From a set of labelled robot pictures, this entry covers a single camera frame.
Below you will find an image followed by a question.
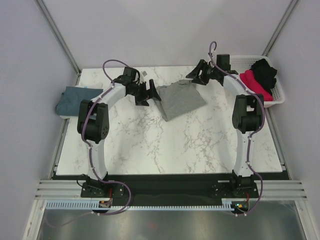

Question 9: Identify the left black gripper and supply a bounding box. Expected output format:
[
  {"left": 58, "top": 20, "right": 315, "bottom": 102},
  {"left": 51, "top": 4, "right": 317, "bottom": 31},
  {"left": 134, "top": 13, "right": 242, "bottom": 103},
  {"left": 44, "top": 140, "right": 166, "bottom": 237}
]
[{"left": 128, "top": 79, "right": 161, "bottom": 107}]

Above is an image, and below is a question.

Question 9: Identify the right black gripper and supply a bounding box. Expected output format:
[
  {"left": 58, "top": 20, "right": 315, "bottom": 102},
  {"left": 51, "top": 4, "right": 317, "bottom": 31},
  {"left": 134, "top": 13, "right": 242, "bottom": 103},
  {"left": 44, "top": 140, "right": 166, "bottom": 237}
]
[{"left": 185, "top": 59, "right": 219, "bottom": 86}]

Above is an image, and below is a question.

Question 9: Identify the grey t shirt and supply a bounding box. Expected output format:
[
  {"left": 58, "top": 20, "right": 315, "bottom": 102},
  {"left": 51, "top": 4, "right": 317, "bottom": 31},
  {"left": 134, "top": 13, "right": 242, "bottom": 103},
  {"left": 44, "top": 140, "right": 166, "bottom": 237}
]
[{"left": 154, "top": 79, "right": 207, "bottom": 122}]

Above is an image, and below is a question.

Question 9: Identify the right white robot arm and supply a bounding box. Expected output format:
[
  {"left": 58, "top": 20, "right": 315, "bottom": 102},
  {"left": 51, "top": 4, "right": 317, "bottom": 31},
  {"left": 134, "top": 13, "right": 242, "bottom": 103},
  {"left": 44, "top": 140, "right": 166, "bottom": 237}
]
[{"left": 186, "top": 54, "right": 266, "bottom": 198}]

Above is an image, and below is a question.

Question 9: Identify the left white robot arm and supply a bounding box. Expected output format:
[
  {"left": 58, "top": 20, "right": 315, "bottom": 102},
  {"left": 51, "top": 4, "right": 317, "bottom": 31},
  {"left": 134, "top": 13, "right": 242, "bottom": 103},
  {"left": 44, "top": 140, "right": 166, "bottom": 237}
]
[{"left": 77, "top": 66, "right": 162, "bottom": 198}]

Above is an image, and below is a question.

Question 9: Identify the white plastic basket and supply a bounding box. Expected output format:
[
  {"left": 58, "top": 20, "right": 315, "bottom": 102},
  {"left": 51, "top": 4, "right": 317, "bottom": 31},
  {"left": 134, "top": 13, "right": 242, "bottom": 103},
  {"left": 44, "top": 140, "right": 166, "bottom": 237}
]
[{"left": 229, "top": 54, "right": 286, "bottom": 109}]

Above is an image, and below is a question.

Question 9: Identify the red t shirt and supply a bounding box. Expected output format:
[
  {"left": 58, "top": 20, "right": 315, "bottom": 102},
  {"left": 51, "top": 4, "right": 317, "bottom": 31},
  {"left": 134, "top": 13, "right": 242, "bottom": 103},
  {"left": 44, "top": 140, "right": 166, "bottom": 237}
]
[{"left": 239, "top": 70, "right": 274, "bottom": 102}]

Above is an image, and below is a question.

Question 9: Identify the black t shirt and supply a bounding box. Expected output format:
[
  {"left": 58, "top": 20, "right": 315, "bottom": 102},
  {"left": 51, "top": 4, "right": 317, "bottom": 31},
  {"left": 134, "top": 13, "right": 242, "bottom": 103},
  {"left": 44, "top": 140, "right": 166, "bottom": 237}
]
[{"left": 250, "top": 58, "right": 278, "bottom": 92}]

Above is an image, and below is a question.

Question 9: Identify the folded blue t shirt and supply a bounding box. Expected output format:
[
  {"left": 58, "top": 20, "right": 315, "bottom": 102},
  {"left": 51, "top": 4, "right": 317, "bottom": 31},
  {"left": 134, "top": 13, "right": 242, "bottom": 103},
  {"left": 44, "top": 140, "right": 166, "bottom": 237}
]
[{"left": 55, "top": 86, "right": 103, "bottom": 119}]

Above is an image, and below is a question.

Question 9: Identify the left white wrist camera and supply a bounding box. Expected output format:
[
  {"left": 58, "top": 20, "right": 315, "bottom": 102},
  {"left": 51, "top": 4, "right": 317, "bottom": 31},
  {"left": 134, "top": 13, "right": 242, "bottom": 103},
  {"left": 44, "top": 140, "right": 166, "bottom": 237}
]
[{"left": 139, "top": 71, "right": 148, "bottom": 84}]

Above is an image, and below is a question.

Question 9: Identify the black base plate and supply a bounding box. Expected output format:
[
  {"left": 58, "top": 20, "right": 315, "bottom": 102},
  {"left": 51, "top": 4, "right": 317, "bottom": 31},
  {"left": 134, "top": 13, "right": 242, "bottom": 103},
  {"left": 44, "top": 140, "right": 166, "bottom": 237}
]
[{"left": 52, "top": 171, "right": 290, "bottom": 205}]

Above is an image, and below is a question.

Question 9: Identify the right corner aluminium post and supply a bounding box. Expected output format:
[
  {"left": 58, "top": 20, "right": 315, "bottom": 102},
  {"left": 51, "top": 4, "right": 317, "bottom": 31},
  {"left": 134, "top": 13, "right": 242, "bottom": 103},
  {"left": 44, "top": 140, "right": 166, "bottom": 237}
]
[{"left": 262, "top": 0, "right": 300, "bottom": 56}]

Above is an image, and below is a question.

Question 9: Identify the corner aluminium post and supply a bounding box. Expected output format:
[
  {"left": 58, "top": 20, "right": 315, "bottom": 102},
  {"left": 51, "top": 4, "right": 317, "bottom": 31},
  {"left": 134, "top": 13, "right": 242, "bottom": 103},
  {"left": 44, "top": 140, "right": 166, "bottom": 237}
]
[
  {"left": 262, "top": 0, "right": 300, "bottom": 56},
  {"left": 34, "top": 0, "right": 80, "bottom": 73}
]

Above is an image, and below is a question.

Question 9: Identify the left corner aluminium post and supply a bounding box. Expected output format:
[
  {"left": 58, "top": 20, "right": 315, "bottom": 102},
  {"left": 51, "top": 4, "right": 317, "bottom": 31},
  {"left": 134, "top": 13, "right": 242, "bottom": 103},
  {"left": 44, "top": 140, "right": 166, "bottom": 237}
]
[{"left": 34, "top": 0, "right": 80, "bottom": 73}]

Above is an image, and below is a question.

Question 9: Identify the white slotted cable duct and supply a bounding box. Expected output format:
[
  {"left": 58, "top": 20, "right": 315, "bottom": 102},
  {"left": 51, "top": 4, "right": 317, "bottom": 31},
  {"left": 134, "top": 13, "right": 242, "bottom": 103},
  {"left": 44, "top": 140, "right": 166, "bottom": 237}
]
[{"left": 45, "top": 199, "right": 249, "bottom": 211}]

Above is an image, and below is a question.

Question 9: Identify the aluminium frame rail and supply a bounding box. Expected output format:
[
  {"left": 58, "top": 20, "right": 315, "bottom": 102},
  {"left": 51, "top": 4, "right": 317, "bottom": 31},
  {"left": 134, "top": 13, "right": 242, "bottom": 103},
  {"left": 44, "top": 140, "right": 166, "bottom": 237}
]
[{"left": 35, "top": 180, "right": 307, "bottom": 201}]

